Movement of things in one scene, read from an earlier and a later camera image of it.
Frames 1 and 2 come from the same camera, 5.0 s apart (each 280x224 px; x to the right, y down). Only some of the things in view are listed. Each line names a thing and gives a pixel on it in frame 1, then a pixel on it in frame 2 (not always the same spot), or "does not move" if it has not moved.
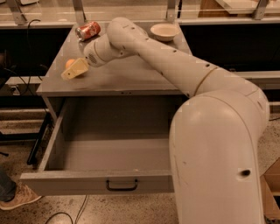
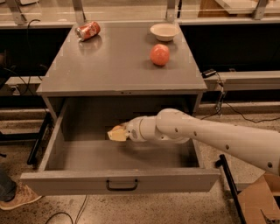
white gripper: x=91 y=54 -> x=133 y=129
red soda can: x=87 y=31 does not move
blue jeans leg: x=8 y=186 does not move
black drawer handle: x=123 y=188 does not move
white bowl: x=164 y=31 does not move
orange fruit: x=69 y=61 -> x=118 y=129
